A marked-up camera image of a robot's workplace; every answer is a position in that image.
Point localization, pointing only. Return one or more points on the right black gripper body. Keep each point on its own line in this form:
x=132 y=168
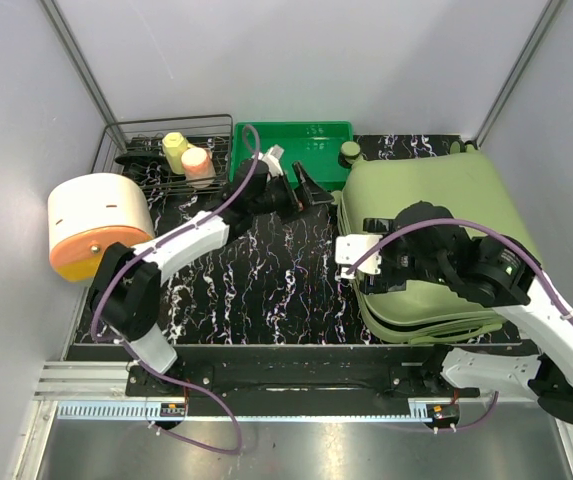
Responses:
x=397 y=265

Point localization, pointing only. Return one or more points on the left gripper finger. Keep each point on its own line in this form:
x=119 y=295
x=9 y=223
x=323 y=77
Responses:
x=286 y=177
x=308 y=192

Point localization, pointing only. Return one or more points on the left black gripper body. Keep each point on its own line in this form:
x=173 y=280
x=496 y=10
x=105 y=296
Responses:
x=278 y=200

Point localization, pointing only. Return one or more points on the green hard-shell suitcase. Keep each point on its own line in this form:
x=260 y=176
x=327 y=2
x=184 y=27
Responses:
x=468 y=185

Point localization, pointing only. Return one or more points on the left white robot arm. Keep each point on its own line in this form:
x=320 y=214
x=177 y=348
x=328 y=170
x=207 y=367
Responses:
x=126 y=290

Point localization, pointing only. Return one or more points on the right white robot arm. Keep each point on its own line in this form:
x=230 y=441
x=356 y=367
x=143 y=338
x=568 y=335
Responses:
x=526 y=320

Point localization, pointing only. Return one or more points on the green plastic tray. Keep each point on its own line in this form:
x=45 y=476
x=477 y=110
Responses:
x=316 y=145

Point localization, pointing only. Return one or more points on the green suitcase wheel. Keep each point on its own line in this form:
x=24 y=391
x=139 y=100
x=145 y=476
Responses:
x=350 y=152

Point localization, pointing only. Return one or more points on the pink foam cup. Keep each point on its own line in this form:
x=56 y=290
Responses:
x=198 y=167

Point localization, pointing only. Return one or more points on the yellow plastic bottle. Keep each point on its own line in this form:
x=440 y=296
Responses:
x=174 y=145

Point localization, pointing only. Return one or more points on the white orange cylindrical container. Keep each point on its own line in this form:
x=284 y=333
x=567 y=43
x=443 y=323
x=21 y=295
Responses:
x=89 y=213

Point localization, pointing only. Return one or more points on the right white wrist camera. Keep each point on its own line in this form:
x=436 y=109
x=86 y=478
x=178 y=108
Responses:
x=350 y=248

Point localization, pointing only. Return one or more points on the black wire rack basket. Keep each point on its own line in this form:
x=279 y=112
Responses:
x=134 y=150

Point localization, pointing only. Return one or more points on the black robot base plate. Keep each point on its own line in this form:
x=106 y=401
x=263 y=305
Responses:
x=399 y=371

